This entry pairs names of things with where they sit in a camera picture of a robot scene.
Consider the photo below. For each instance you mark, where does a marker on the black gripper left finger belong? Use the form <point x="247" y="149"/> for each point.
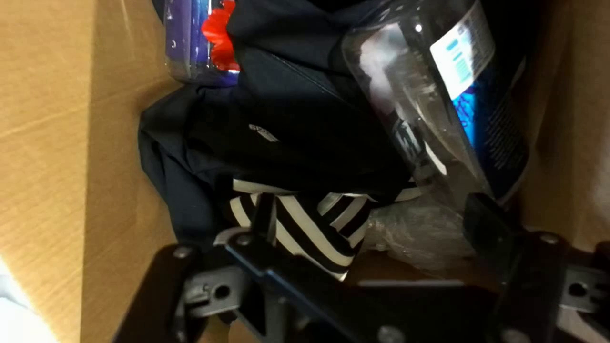
<point x="306" y="292"/>

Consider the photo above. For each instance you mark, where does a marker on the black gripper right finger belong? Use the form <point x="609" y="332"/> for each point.
<point x="546" y="286"/>

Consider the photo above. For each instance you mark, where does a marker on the blue label water bottle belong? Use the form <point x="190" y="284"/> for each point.
<point x="421" y="95"/>

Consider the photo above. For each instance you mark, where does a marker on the white cardboard box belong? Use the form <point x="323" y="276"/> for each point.
<point x="64" y="158"/>

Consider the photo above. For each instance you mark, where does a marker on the black white striped item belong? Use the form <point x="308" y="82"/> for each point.
<point x="302" y="229"/>

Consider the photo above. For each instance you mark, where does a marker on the crumpled clear plastic bottle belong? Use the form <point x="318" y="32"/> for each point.
<point x="421" y="234"/>

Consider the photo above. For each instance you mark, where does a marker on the blue cap water bottle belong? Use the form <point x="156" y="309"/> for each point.
<point x="188" y="44"/>

